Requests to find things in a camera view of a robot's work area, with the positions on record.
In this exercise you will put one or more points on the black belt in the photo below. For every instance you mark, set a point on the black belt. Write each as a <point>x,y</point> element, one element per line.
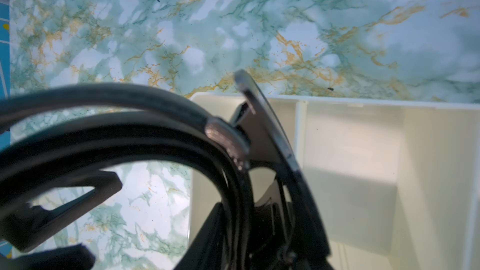
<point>271,218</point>

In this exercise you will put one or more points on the white compartment storage tray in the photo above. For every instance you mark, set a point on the white compartment storage tray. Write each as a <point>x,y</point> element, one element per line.
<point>397,183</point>

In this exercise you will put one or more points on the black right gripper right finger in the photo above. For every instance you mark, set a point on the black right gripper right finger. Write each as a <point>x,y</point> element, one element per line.
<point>206,251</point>

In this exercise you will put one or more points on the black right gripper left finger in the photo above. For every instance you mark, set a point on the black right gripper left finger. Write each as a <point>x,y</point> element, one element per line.
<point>25,227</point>

